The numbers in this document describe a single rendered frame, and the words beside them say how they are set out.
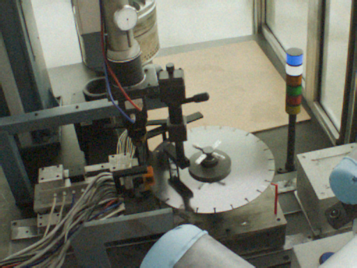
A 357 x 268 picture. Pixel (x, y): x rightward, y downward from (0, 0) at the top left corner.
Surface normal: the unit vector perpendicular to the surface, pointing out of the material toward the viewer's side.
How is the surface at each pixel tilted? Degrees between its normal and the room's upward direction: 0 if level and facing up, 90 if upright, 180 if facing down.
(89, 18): 90
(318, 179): 0
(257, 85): 0
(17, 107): 90
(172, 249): 12
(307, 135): 0
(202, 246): 21
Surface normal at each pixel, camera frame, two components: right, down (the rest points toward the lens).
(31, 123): 0.22, 0.58
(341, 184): -0.70, 0.46
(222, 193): -0.05, -0.80
